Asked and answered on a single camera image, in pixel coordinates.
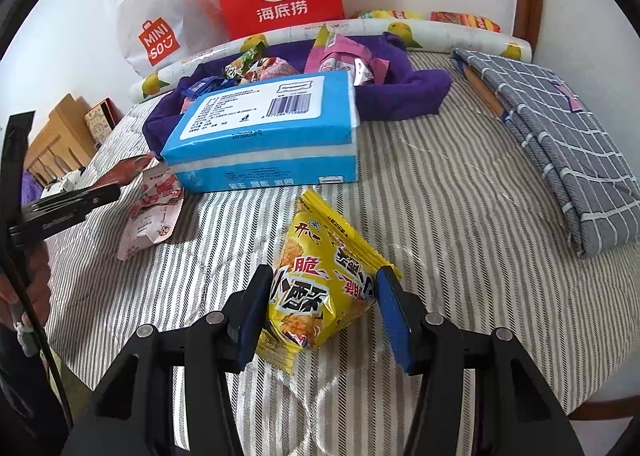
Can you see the yellow crispy snack pack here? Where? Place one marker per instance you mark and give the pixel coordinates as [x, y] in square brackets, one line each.
[323, 281]

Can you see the blue tissue pack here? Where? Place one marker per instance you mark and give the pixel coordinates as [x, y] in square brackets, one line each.
[290, 131]

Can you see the grey checked folded cloth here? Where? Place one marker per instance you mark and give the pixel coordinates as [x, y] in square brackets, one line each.
[591, 180]

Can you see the yellow chips bag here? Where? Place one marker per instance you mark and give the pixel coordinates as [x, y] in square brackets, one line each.
[389, 14]

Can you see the purple cloth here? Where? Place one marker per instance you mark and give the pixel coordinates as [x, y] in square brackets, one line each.
[31, 189]

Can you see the white black dotted pillow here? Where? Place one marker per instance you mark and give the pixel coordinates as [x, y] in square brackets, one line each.
[65, 184]

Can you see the orange chips bag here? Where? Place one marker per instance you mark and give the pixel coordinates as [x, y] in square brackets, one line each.
[470, 20]

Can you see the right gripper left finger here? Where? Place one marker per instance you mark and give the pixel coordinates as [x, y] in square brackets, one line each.
[130, 412]

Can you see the dark blue snack pack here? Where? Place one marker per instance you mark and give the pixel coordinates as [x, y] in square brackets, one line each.
[205, 85]

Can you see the patterned book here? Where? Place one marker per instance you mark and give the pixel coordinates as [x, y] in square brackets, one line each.
[101, 121]

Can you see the green triangular snack pack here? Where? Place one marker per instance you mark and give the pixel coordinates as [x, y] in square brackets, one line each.
[240, 66]

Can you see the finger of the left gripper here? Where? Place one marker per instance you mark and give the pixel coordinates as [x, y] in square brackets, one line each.
[124, 172]
[81, 201]

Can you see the white red lychee jelly pack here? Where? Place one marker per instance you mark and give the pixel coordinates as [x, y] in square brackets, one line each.
[160, 186]

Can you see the lemon print rolled mat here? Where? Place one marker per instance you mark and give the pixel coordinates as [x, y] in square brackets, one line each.
[430, 36]

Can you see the white Miniso plastic bag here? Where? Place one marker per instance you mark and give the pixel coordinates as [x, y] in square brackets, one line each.
[154, 33]

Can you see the purple towel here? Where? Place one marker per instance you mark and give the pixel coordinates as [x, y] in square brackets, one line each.
[405, 94]

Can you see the pink yellow candy bag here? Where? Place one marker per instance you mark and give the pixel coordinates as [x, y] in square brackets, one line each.
[333, 51]

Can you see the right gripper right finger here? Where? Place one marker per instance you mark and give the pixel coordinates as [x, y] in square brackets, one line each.
[515, 410]

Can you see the pink womo nougat pack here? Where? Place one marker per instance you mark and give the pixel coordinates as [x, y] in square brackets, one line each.
[148, 228]

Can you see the person's left hand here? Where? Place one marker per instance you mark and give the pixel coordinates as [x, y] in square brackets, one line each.
[38, 289]

